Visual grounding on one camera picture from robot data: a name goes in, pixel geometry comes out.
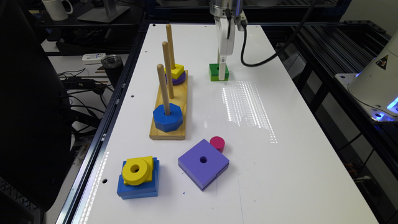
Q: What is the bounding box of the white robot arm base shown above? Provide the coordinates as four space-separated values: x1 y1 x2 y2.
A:
335 34 397 122

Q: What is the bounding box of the white mug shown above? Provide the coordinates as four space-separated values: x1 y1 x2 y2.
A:
42 0 73 21

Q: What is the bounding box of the small yellow square block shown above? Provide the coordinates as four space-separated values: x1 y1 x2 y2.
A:
164 64 185 80

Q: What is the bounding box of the large purple square block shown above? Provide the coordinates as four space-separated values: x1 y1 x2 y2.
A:
178 139 229 191

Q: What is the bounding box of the green square block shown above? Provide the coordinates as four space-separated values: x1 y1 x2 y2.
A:
209 63 229 82

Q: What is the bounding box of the yellow ring block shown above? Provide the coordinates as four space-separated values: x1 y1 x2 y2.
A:
122 156 154 186

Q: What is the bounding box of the blue octagon block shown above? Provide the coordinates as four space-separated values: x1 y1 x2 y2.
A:
153 103 183 132

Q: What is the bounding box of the blue square block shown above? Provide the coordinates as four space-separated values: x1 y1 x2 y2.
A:
117 157 159 199

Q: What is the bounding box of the monitor stand base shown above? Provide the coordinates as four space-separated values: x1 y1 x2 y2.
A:
77 0 130 23

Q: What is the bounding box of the pink cylinder block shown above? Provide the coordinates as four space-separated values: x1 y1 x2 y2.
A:
210 136 225 153

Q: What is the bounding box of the black tumbler cup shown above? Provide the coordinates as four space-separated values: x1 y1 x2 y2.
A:
101 55 124 87

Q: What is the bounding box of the rear wooden peg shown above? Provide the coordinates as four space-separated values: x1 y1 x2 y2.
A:
166 24 175 69

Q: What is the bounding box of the black office chair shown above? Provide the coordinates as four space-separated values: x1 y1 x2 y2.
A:
1 1 72 212

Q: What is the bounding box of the wooden peg base board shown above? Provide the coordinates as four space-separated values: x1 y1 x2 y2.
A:
149 70 188 140

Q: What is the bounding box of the wooden peg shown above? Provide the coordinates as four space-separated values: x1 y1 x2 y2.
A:
166 24 175 69
162 41 174 99
157 64 171 116

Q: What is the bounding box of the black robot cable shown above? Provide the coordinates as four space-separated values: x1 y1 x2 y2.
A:
239 0 318 68

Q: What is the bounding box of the purple round disc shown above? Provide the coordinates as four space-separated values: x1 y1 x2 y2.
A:
172 72 187 86

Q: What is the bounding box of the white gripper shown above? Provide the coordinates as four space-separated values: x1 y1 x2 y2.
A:
215 17 236 80

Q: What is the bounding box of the middle wooden peg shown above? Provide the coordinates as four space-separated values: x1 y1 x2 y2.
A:
162 41 174 99

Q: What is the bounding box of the front wooden peg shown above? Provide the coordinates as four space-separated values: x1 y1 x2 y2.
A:
157 64 171 116

